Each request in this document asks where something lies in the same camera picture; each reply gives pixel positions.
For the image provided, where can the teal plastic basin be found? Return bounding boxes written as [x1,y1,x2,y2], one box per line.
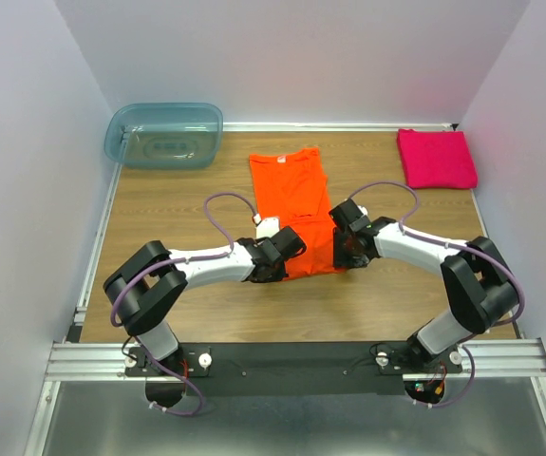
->
[104,103,223,170]

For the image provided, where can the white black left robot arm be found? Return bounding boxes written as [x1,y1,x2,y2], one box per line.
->
[104,227,307,375]

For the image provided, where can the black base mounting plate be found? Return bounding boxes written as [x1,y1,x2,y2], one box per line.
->
[124,341,472,407]

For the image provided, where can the aluminium frame rail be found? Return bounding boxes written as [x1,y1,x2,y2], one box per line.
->
[45,339,546,382]

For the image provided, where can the orange t shirt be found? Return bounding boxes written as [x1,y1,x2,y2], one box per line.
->
[249,147,340,279]

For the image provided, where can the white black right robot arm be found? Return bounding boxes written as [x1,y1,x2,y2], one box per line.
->
[329,199,524,372]

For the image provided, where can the folded pink t shirt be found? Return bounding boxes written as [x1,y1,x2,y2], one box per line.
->
[397,129,479,189]

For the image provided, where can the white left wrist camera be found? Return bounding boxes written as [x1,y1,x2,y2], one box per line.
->
[253,213,280,238]

